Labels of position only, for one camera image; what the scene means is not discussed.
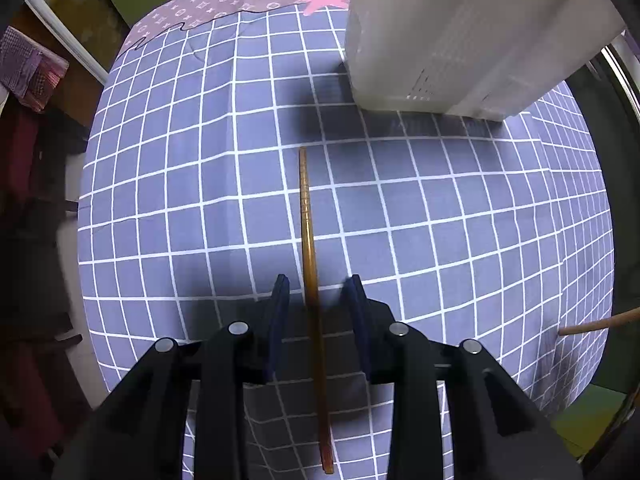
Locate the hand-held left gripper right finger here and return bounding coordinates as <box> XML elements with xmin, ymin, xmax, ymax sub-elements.
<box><xmin>344</xmin><ymin>274</ymin><xmax>584</xmax><ymax>480</ymax></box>

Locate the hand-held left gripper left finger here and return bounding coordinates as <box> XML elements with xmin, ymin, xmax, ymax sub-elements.
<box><xmin>70</xmin><ymin>274</ymin><xmax>292</xmax><ymax>480</ymax></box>

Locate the wooden chopstick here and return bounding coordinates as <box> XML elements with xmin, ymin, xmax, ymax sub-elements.
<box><xmin>298</xmin><ymin>146</ymin><xmax>335</xmax><ymax>476</ymax></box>
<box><xmin>558</xmin><ymin>307</ymin><xmax>640</xmax><ymax>337</ymax></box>

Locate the white plastic utensil holder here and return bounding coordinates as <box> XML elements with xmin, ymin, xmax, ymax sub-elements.
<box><xmin>344</xmin><ymin>0</ymin><xmax>628</xmax><ymax>122</ymax></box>

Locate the checked blue and pink tablecloth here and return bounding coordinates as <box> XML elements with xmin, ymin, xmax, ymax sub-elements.
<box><xmin>77</xmin><ymin>0</ymin><xmax>615</xmax><ymax>480</ymax></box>

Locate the dark red garment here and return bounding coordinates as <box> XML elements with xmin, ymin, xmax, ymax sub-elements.
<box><xmin>0</xmin><ymin>105</ymin><xmax>56</xmax><ymax>221</ymax></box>

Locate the purple plaid cloth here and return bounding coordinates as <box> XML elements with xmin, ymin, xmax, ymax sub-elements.
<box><xmin>0</xmin><ymin>25</ymin><xmax>70</xmax><ymax>114</ymax></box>

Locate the sliding glass door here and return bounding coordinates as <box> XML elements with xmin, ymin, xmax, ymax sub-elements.
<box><xmin>25</xmin><ymin>0</ymin><xmax>112</xmax><ymax>87</ymax></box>

